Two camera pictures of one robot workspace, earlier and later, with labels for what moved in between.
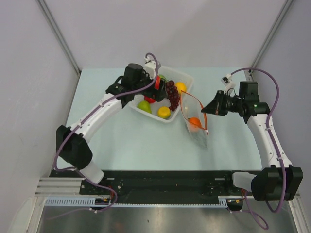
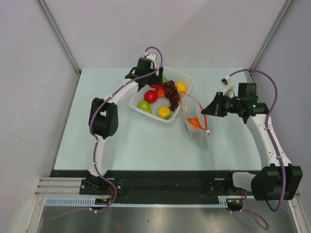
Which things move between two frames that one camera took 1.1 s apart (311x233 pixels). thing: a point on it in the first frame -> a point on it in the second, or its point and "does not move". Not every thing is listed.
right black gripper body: [225, 103] does not move
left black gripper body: [150, 91] -> [152, 79]
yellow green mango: [164, 112] does not move
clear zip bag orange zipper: [195, 116] does not move
